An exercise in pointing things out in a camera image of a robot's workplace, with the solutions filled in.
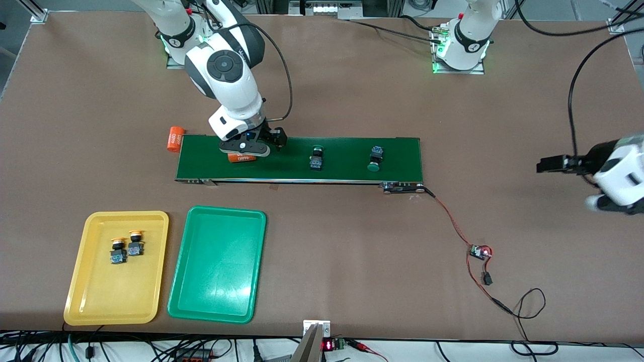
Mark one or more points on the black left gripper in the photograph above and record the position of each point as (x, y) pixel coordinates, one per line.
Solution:
(586, 162)

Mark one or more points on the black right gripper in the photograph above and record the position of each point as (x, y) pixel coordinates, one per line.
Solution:
(272, 135)

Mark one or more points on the orange cylinder white print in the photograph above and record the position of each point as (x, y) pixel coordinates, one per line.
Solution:
(241, 159)
(174, 139)

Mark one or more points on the green push button switch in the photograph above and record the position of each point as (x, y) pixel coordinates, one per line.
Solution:
(316, 160)
(375, 156)

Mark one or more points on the yellow push button switch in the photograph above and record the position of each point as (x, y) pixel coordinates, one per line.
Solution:
(136, 246)
(118, 254)

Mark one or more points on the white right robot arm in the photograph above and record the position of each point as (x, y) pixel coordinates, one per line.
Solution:
(236, 95)

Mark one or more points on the green conveyor belt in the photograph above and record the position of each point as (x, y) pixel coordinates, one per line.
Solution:
(342, 171)

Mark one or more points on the small circuit board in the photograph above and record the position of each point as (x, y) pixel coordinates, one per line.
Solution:
(479, 252)

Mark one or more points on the green plastic tray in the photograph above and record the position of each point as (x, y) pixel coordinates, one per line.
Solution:
(219, 266)

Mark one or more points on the red LED display module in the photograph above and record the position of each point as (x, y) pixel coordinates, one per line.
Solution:
(329, 345)

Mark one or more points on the yellow plastic tray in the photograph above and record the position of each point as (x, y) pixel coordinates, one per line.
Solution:
(118, 291)

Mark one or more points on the red clip lead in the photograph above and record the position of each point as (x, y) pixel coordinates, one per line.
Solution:
(365, 347)

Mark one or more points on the red black power strip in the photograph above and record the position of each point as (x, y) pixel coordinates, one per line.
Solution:
(193, 356)

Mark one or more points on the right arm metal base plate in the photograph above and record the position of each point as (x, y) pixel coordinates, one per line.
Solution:
(217, 40)

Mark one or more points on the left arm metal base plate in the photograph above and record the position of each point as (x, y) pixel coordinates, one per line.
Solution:
(455, 71)

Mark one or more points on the aluminium frame with light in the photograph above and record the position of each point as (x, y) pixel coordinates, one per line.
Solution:
(327, 9)

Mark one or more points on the aluminium corner post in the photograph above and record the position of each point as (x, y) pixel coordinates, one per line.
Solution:
(618, 22)
(37, 14)

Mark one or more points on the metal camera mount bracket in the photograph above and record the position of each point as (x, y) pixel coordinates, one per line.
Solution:
(316, 329)

